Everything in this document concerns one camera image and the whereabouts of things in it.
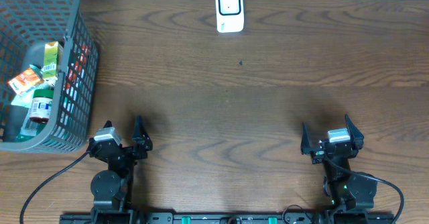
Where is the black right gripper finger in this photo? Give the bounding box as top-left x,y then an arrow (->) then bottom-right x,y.
345,114 -> 365,150
300,122 -> 317,155

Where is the green lid jar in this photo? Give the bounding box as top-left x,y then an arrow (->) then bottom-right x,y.
29,89 -> 54,124

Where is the light blue wipes pack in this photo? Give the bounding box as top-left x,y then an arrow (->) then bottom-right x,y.
11,64 -> 58,108

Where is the green tea carton box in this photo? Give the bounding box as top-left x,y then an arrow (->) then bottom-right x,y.
42,41 -> 63,84

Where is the orange snack packet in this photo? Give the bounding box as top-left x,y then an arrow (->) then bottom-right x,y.
7,66 -> 43,95

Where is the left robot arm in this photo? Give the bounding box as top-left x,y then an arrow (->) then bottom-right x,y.
87,115 -> 153,223

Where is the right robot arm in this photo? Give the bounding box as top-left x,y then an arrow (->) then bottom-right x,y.
300,115 -> 377,223

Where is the green white flat package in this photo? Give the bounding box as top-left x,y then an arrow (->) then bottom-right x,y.
15,110 -> 45,142

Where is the grey plastic mesh basket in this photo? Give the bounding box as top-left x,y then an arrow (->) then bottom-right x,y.
1,0 -> 99,154

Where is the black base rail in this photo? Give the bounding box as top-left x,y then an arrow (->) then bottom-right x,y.
59,212 -> 393,224

